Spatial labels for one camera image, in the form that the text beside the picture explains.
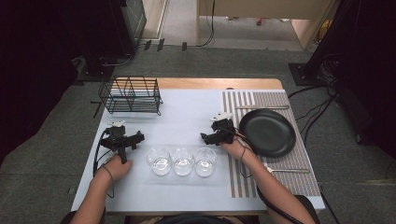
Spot person's left hand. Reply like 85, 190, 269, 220
98, 153, 134, 184

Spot grey wrist strap cord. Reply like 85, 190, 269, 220
102, 163, 116, 200
238, 146, 254, 179

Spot black hanging cable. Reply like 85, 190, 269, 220
195, 0, 217, 49

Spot dark glass-front cabinet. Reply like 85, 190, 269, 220
119, 0, 148, 55

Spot clear drinking glass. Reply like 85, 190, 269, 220
146, 146, 173, 176
192, 147, 219, 178
170, 147, 195, 177

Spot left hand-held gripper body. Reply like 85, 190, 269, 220
99, 119, 138, 165

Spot right hand-held gripper cable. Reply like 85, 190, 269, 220
218, 125, 304, 224

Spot black floor cables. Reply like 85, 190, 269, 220
287, 52, 344, 147

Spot striped woven placemat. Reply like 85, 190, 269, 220
220, 90, 322, 199

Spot left hand-held gripper cable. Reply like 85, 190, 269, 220
92, 130, 114, 179

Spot person's dark clothing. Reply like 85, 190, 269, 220
155, 214, 237, 224

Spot black round plate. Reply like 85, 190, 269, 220
238, 108, 297, 159

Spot hand-held gripper cable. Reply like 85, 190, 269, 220
218, 125, 304, 224
92, 130, 114, 179

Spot person's right hand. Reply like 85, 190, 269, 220
219, 138, 250, 163

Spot silver cutlery piece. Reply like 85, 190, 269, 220
265, 167, 312, 175

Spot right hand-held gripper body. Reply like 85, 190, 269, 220
208, 111, 247, 146

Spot light wooden desk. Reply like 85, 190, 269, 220
195, 0, 341, 51

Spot black stand base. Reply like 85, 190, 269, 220
288, 62, 328, 87

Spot white table cover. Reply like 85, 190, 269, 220
70, 88, 327, 217

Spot black curtain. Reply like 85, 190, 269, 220
0, 0, 138, 166
306, 0, 396, 161

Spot black wire rack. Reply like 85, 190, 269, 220
97, 76, 164, 117

